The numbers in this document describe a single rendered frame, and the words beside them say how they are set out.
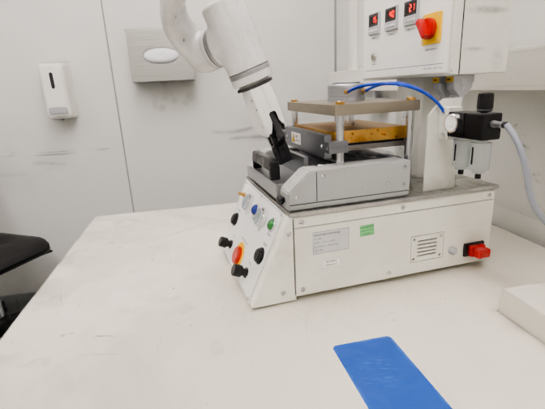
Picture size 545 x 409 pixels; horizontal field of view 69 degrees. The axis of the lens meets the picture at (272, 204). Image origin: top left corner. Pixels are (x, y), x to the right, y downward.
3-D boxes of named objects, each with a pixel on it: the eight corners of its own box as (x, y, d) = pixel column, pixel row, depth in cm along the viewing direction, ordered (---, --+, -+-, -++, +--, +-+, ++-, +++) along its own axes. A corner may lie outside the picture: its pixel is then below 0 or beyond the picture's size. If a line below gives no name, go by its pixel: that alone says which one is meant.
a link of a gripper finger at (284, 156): (267, 136, 83) (279, 165, 85) (272, 138, 80) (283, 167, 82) (281, 130, 83) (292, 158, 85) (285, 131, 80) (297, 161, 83)
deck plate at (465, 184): (401, 161, 114) (401, 158, 114) (499, 188, 82) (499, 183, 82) (246, 178, 102) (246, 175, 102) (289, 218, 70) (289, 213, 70)
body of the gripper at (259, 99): (230, 87, 83) (251, 136, 87) (241, 86, 74) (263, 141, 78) (262, 73, 84) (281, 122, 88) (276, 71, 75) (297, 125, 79)
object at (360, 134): (358, 135, 100) (358, 96, 97) (410, 146, 80) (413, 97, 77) (293, 140, 95) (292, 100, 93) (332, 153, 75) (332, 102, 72)
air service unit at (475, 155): (448, 167, 80) (454, 92, 76) (508, 182, 66) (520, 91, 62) (426, 170, 78) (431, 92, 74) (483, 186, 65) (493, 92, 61)
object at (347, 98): (375, 131, 105) (375, 80, 101) (459, 146, 76) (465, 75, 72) (288, 139, 98) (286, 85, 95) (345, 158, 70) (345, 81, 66)
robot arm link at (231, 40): (217, 82, 78) (256, 66, 73) (188, 12, 73) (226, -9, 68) (238, 71, 84) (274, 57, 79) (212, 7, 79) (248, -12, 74)
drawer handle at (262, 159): (260, 166, 92) (259, 149, 91) (280, 179, 78) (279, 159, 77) (252, 167, 91) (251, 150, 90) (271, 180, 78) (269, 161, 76)
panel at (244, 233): (222, 247, 102) (247, 180, 100) (249, 303, 75) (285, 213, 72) (215, 245, 102) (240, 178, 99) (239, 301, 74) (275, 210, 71)
